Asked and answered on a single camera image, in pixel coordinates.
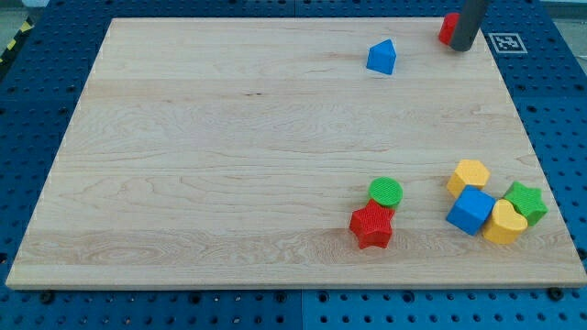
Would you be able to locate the blue cube block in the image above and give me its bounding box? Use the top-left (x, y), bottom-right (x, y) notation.
top-left (446, 185), bottom-right (496, 236)

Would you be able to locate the yellow heart block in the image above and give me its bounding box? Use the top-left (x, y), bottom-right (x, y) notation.
top-left (482, 199), bottom-right (528, 245)

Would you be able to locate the white fiducial marker tag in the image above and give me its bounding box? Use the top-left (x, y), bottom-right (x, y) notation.
top-left (488, 32), bottom-right (527, 54)

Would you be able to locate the yellow black hazard tape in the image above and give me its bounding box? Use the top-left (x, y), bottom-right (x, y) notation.
top-left (1, 17), bottom-right (34, 66)

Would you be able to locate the yellow hexagon block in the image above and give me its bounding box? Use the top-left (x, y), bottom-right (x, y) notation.
top-left (447, 159), bottom-right (491, 198)

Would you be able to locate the red star block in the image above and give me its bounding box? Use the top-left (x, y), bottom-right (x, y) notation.
top-left (349, 199), bottom-right (395, 249)

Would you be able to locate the green cylinder block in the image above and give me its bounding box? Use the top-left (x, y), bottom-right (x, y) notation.
top-left (368, 177), bottom-right (404, 209)

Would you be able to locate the wooden board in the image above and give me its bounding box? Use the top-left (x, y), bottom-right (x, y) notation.
top-left (6, 17), bottom-right (586, 290)

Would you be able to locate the green star block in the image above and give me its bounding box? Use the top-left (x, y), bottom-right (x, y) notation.
top-left (504, 181), bottom-right (549, 226)

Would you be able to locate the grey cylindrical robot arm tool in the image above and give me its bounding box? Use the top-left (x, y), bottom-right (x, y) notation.
top-left (449, 0), bottom-right (490, 52)

